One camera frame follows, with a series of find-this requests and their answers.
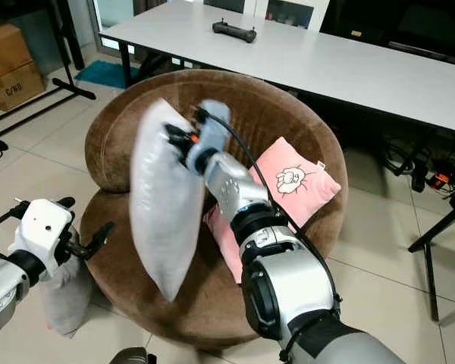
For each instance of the teal floor mat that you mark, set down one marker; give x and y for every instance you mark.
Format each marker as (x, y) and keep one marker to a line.
(102, 73)

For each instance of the dark robot foot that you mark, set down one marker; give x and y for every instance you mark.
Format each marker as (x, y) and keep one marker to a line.
(133, 356)

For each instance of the small printed cardboard box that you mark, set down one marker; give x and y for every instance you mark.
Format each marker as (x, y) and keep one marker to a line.
(19, 89)

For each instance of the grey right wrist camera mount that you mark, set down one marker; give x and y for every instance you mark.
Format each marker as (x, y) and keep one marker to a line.
(212, 125)

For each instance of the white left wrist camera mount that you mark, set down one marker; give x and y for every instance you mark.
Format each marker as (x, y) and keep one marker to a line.
(44, 227)

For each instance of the black remote controller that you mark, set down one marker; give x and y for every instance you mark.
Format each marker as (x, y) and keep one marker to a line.
(233, 30)

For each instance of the brown round velvet sofa chair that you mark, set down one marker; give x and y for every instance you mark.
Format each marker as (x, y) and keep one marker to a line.
(280, 106)

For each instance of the long white table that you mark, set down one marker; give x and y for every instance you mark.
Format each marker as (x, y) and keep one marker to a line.
(334, 68)

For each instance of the black metal table leg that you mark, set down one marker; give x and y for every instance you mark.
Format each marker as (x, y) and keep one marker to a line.
(432, 235)

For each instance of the large plain cardboard box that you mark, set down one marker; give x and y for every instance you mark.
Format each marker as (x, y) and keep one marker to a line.
(7, 49)

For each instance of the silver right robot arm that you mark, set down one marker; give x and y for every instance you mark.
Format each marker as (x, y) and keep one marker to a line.
(288, 288)

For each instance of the black metal rack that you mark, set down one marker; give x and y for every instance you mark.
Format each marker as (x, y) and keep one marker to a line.
(80, 91)

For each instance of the small tan item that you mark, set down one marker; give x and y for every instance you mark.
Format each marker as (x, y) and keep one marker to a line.
(357, 33)

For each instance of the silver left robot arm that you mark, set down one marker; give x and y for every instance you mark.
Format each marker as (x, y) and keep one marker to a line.
(4, 296)

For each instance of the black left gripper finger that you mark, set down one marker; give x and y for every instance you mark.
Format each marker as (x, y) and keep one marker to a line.
(104, 233)
(89, 249)

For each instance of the pink pillow with cartoon print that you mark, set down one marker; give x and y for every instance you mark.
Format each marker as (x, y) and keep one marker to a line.
(311, 189)

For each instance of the white glass door cabinet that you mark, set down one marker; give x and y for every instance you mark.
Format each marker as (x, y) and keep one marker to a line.
(288, 11)

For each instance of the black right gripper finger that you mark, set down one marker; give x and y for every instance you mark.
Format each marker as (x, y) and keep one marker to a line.
(172, 133)

